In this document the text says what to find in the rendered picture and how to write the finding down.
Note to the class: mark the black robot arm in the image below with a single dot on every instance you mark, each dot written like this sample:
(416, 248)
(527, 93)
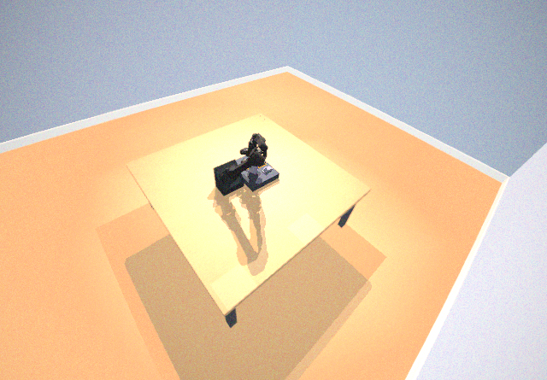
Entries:
(255, 159)

